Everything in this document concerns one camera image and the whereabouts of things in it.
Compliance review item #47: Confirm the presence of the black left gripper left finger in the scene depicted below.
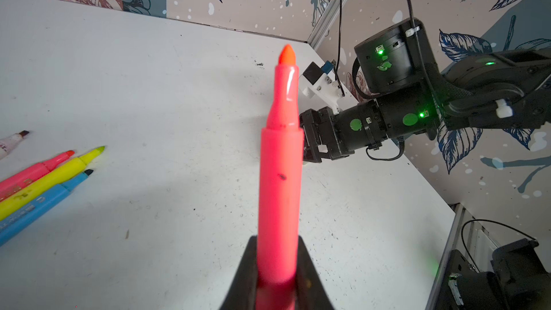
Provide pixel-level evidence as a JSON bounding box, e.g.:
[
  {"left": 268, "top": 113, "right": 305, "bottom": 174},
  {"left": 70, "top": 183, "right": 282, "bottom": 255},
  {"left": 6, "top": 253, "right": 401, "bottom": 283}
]
[{"left": 220, "top": 236, "right": 258, "bottom": 310}]

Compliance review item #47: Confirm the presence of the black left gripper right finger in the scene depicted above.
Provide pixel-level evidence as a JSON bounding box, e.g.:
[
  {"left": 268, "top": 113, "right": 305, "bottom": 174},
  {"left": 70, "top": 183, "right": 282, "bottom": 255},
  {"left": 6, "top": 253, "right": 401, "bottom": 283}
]
[{"left": 296, "top": 236, "right": 334, "bottom": 310}]

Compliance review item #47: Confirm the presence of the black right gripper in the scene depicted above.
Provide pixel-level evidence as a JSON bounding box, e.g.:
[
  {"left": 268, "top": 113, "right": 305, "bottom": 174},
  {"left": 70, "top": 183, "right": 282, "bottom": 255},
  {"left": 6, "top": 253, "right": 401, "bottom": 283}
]
[{"left": 299, "top": 100, "right": 387, "bottom": 163}]

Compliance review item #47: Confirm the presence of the pink-red highlighter pen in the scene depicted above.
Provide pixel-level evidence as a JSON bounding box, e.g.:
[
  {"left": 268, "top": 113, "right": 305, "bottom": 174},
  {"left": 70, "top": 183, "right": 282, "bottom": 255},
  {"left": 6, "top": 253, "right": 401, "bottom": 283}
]
[{"left": 255, "top": 44, "right": 304, "bottom": 309}]

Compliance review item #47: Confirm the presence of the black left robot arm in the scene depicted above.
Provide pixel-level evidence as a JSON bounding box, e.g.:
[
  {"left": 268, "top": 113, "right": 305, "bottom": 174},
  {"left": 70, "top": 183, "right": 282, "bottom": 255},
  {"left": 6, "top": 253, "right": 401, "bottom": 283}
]
[{"left": 221, "top": 234, "right": 550, "bottom": 309}]

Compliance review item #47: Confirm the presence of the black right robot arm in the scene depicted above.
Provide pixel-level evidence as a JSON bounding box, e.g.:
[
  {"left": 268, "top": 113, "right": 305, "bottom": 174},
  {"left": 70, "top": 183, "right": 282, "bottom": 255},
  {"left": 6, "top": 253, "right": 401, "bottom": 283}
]
[{"left": 300, "top": 20, "right": 550, "bottom": 163}]

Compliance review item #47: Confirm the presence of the yellow highlighter pen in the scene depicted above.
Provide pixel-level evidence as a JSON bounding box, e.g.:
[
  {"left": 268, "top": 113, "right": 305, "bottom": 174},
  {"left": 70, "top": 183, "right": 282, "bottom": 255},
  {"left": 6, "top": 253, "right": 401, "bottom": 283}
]
[{"left": 0, "top": 146, "right": 106, "bottom": 220}]

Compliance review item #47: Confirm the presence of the blue highlighter pen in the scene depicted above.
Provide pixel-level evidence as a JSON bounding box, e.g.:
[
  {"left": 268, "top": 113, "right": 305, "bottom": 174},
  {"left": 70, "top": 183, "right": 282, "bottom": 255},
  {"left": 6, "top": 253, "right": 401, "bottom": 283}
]
[{"left": 1, "top": 169, "right": 94, "bottom": 245}]

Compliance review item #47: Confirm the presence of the pink highlighter pen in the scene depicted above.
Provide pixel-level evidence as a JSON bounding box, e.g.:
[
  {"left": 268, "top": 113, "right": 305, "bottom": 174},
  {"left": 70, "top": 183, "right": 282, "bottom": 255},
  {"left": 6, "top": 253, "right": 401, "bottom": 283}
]
[{"left": 1, "top": 150, "right": 75, "bottom": 201}]

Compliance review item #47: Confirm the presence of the white marker pen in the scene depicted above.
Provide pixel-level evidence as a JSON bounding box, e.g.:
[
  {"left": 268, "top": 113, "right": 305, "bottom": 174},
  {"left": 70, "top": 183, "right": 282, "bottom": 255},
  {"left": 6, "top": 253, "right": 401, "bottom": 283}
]
[{"left": 0, "top": 131, "right": 30, "bottom": 159}]

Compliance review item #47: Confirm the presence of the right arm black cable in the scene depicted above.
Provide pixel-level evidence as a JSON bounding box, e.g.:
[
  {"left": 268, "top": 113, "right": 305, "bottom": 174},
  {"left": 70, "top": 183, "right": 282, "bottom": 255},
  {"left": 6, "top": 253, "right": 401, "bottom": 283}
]
[{"left": 337, "top": 0, "right": 444, "bottom": 162}]

